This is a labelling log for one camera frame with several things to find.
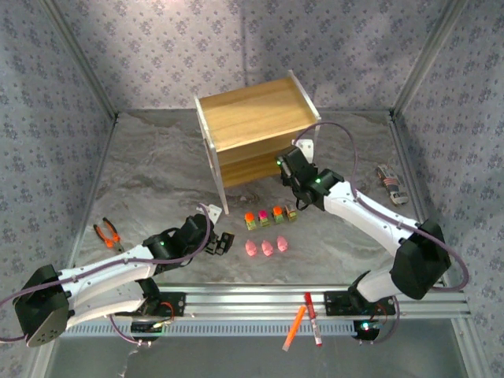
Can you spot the pink toy pig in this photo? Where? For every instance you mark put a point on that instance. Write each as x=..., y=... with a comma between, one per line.
x=282, y=244
x=251, y=249
x=267, y=248

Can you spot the green toy truck silver bed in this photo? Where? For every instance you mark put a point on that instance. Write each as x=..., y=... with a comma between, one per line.
x=291, y=213

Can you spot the green toy truck pink drum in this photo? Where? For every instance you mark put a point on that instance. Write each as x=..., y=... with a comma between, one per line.
x=264, y=219

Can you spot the green toy truck orange drum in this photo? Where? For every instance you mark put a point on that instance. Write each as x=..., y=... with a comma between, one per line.
x=250, y=222
x=278, y=216

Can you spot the wooden two-tier shelf white frame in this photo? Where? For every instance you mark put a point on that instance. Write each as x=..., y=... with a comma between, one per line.
x=256, y=114

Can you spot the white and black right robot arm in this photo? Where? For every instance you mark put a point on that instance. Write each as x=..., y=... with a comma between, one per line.
x=354, y=214

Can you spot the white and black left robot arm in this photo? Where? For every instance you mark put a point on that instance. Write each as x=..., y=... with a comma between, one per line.
x=98, y=299

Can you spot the black controller board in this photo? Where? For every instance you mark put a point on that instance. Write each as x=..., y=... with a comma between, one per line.
x=145, y=328
x=366, y=328

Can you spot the white striped toy car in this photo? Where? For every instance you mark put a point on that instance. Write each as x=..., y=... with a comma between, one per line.
x=390, y=184

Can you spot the orange marker pen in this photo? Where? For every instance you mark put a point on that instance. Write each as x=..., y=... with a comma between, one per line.
x=294, y=328

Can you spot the red marker pen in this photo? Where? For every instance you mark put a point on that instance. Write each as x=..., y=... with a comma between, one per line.
x=313, y=319

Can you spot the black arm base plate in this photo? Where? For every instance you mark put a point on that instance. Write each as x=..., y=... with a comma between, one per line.
x=334, y=303
x=177, y=303

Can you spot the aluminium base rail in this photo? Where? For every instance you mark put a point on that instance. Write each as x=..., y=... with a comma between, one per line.
x=252, y=303

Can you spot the aluminium side rail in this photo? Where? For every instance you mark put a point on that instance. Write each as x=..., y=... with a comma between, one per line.
x=417, y=197
x=92, y=197

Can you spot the aluminium frame post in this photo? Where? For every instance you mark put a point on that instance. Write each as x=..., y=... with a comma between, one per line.
x=82, y=59
x=425, y=59

